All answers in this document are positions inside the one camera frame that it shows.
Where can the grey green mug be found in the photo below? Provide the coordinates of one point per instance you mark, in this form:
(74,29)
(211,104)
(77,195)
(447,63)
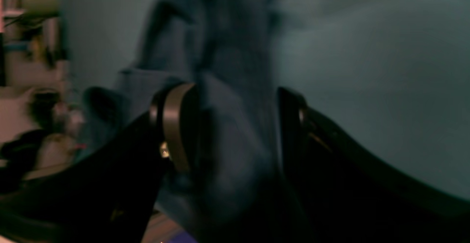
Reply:
(41,8)

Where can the teal table cloth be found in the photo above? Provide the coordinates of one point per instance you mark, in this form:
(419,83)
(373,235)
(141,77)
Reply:
(393,73)

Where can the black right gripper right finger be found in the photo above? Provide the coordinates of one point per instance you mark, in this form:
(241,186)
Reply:
(350,195)

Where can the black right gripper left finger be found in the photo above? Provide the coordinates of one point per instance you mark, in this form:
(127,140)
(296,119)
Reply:
(110,195)

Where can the dark blue T-shirt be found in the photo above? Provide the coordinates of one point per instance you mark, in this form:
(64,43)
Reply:
(234,193)

